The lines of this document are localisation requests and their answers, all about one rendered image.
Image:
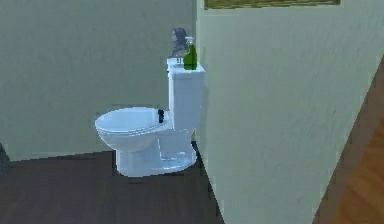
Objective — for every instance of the green soap dispenser bottle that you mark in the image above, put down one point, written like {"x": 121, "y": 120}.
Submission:
{"x": 190, "y": 57}

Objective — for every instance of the white toilet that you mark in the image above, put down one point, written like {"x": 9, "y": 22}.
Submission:
{"x": 185, "y": 96}

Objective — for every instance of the dark grey rounded object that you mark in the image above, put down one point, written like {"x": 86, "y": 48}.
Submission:
{"x": 3, "y": 161}

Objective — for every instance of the grey figurine statue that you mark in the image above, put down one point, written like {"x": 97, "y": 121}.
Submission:
{"x": 179, "y": 40}

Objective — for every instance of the framed green wall picture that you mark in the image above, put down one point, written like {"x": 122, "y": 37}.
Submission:
{"x": 271, "y": 3}

